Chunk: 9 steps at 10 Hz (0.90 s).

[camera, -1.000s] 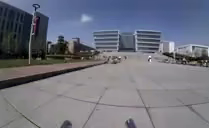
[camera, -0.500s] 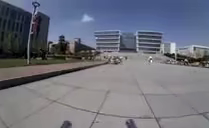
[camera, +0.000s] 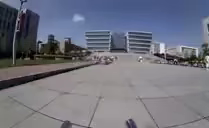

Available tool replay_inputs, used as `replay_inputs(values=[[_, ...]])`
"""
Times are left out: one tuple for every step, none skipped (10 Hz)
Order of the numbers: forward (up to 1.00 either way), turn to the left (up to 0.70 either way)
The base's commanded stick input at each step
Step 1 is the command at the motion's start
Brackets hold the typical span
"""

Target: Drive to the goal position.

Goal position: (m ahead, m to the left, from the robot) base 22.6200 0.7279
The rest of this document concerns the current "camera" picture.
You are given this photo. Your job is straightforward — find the wide concrete steps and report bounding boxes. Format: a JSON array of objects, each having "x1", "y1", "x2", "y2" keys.
[{"x1": 91, "y1": 51, "x2": 153, "y2": 63}]

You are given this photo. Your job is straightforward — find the white banded building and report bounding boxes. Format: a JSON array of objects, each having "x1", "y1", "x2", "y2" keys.
[{"x1": 84, "y1": 29, "x2": 154, "y2": 54}]

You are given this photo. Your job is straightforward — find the grey concrete slab plaza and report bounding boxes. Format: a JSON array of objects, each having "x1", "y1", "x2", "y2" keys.
[{"x1": 0, "y1": 53, "x2": 209, "y2": 128}]

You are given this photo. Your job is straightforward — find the distant buildings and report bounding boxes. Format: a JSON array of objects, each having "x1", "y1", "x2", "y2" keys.
[{"x1": 36, "y1": 33, "x2": 86, "y2": 54}]

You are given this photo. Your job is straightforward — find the robot's own part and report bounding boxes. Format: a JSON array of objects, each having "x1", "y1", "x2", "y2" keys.
[
  {"x1": 125, "y1": 118, "x2": 138, "y2": 128},
  {"x1": 60, "y1": 120, "x2": 73, "y2": 128}
]

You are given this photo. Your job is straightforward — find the row of parked vehicles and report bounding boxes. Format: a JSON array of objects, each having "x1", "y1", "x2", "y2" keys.
[{"x1": 153, "y1": 53, "x2": 206, "y2": 68}]

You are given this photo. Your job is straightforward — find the dark kerb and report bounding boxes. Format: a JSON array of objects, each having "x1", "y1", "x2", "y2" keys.
[{"x1": 0, "y1": 62, "x2": 99, "y2": 93}]

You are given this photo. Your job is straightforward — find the red brick strip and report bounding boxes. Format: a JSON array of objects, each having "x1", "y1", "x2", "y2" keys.
[{"x1": 0, "y1": 61, "x2": 96, "y2": 83}]

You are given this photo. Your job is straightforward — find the grass strip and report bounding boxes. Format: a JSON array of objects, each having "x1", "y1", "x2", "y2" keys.
[{"x1": 0, "y1": 57, "x2": 76, "y2": 70}]

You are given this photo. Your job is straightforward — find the low white building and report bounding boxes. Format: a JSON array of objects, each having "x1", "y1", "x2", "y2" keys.
[{"x1": 166, "y1": 44, "x2": 200, "y2": 58}]

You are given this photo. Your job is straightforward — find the white pole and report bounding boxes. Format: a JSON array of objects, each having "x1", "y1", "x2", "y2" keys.
[{"x1": 11, "y1": 0, "x2": 28, "y2": 66}]

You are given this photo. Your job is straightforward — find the row of trees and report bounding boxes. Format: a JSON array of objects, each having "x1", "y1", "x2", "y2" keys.
[{"x1": 0, "y1": 47, "x2": 38, "y2": 60}]

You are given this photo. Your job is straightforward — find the person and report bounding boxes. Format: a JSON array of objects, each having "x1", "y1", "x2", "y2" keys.
[{"x1": 204, "y1": 54, "x2": 209, "y2": 70}]

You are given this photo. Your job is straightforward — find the tree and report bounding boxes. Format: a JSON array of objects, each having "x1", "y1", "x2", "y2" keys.
[{"x1": 200, "y1": 43, "x2": 209, "y2": 60}]

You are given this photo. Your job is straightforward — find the dark tall building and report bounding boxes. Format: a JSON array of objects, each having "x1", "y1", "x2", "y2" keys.
[{"x1": 0, "y1": 0, "x2": 41, "y2": 58}]

